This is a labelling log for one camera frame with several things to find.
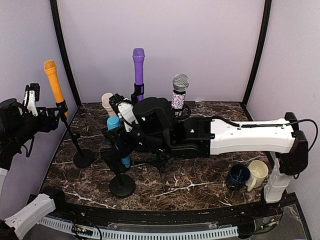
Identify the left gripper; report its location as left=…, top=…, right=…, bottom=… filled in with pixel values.
left=10, top=106, right=63, bottom=148

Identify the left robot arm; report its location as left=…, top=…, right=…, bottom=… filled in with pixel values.
left=0, top=98, right=71, bottom=240

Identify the black stand of orange microphone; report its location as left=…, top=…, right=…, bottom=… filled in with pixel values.
left=59, top=111, right=95, bottom=169

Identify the cream mug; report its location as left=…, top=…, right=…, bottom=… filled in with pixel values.
left=245, top=160, right=269, bottom=192

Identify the black front rail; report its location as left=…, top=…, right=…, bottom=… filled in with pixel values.
left=49, top=193, right=288, bottom=227

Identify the glitter silver-head microphone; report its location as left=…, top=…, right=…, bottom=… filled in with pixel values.
left=171, top=73, right=190, bottom=117

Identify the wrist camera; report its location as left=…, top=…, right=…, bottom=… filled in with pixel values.
left=109, top=93, right=138, bottom=133
left=22, top=83, right=40, bottom=117

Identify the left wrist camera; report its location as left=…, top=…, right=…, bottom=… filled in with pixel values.
left=22, top=83, right=40, bottom=117

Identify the black stand of beige microphone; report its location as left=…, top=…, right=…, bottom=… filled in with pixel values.
left=100, top=148, right=121, bottom=174

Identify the beige microphone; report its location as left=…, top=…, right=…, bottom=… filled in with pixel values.
left=101, top=92, right=117, bottom=117

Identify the left black frame post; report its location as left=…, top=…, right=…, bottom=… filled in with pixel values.
left=49, top=0, right=82, bottom=108

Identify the white cable tray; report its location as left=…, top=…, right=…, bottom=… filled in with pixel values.
left=39, top=216, right=239, bottom=240

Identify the dark blue mug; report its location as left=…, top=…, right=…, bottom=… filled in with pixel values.
left=225, top=164, right=251, bottom=191

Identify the black stand of blue microphone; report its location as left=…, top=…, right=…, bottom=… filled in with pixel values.
left=109, top=142, right=136, bottom=199

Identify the purple microphone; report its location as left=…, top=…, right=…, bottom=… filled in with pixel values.
left=132, top=47, right=146, bottom=102

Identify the right black frame post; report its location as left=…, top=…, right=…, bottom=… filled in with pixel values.
left=241, top=0, right=272, bottom=108

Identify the blue microphone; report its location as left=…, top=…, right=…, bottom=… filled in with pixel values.
left=106, top=116, right=131, bottom=169

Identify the black frame post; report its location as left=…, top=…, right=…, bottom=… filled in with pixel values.
left=241, top=0, right=272, bottom=108
left=49, top=0, right=82, bottom=108

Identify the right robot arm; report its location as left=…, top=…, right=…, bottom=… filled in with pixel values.
left=100, top=94, right=312, bottom=217

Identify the orange microphone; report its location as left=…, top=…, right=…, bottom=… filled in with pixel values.
left=44, top=59, right=68, bottom=117

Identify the black stand of purple microphone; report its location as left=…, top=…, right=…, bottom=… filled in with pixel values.
left=131, top=83, right=145, bottom=104

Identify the black tripod shock-mount stand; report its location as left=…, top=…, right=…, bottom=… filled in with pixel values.
left=134, top=104, right=192, bottom=194

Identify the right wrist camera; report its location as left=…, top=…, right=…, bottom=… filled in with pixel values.
left=109, top=93, right=138, bottom=133

